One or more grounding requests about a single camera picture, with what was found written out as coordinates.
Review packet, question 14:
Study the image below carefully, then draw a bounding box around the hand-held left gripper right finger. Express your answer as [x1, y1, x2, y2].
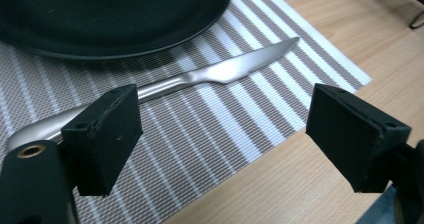
[305, 82, 412, 194]

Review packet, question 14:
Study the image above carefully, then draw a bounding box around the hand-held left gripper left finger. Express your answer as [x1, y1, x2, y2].
[60, 83, 144, 197]

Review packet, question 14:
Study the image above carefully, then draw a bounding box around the silver table knife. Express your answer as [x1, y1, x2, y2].
[5, 36, 301, 152]

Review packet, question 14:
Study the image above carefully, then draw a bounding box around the striped woven placemat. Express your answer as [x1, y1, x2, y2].
[0, 0, 373, 224]

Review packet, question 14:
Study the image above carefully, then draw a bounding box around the black round plate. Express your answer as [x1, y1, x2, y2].
[0, 0, 234, 60]

